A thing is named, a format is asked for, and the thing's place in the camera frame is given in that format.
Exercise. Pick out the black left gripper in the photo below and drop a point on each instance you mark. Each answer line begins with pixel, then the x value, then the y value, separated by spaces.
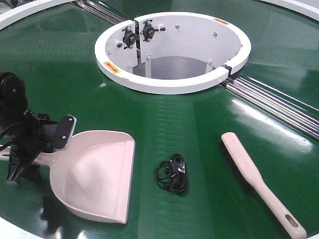
pixel 27 138

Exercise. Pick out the beige plastic dustpan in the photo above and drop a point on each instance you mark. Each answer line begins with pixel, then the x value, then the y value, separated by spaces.
pixel 92 176

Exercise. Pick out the beige hand broom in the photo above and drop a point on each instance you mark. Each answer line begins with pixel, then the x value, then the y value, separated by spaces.
pixel 244 165

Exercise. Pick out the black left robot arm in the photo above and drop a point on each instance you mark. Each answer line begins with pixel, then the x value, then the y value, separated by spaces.
pixel 13 101

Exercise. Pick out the green conveyor belt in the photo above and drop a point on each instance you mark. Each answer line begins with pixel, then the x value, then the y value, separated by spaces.
pixel 182 186

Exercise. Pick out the white outer conveyor rim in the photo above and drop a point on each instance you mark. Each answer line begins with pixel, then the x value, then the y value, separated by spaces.
pixel 306 7

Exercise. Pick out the white outer rim left segment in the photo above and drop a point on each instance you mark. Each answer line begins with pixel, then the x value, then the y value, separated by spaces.
pixel 11 16

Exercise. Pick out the left black bearing block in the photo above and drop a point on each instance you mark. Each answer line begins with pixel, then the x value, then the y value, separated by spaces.
pixel 129 37

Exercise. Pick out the black bearing block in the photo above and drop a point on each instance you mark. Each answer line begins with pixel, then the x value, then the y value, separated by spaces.
pixel 149 31
pixel 129 37

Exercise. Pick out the chrome roller strip left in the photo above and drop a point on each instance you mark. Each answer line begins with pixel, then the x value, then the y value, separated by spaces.
pixel 99 10

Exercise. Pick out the chrome roller strip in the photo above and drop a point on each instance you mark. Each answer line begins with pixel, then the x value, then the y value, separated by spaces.
pixel 99 10
pixel 274 104

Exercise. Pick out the right black bearing block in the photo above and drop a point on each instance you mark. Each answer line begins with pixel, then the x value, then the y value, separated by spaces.
pixel 149 31

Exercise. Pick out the chrome roller strip right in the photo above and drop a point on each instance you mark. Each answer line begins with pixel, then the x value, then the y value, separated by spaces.
pixel 274 104

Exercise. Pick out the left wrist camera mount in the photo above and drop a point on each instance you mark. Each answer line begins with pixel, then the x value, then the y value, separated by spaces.
pixel 64 132

